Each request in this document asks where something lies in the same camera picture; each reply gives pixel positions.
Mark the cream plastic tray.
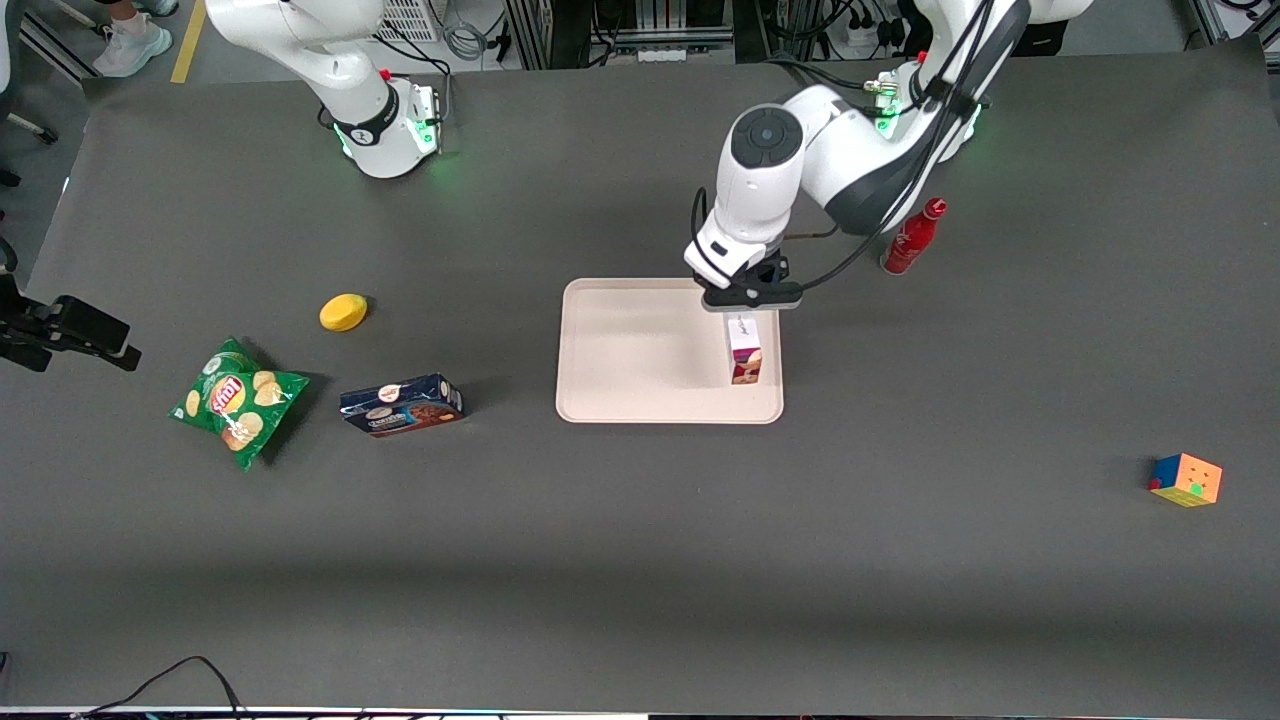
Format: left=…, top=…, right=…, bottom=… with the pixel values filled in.
left=555, top=277, right=785, bottom=426

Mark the black base cable bundle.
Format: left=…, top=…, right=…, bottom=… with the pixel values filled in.
left=765, top=56, right=881, bottom=101

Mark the grey coiled cable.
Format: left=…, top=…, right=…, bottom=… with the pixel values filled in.
left=442, top=18, right=488, bottom=63

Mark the thin black table cable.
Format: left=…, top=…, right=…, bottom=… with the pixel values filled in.
left=72, top=655, right=247, bottom=720

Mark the black chair base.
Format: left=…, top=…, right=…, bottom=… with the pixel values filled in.
left=0, top=108, right=59, bottom=191

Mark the yellow lemon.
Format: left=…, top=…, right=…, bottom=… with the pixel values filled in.
left=318, top=293, right=369, bottom=333

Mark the colourful puzzle cube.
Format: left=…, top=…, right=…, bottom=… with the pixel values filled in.
left=1147, top=452, right=1224, bottom=509

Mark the aluminium equipment rack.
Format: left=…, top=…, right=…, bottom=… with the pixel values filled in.
left=503, top=0, right=773, bottom=71

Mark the red drink bottle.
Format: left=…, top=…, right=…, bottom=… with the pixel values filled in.
left=879, top=197, right=948, bottom=276

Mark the white perforated box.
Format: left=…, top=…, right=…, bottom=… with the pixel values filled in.
left=374, top=0, right=443, bottom=44

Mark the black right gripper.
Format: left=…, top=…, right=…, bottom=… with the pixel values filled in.
left=0, top=295, right=143, bottom=374

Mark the dark blue cookie box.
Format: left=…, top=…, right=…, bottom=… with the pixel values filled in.
left=338, top=372, right=466, bottom=439

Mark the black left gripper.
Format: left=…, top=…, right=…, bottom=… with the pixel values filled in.
left=700, top=254, right=805, bottom=314

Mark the red tartan cookie box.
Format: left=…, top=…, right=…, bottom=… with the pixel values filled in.
left=726, top=309, right=765, bottom=387

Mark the green chips bag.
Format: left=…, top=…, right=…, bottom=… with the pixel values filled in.
left=168, top=336, right=312, bottom=472

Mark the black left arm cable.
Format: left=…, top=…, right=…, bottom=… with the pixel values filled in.
left=690, top=0, right=1001, bottom=293

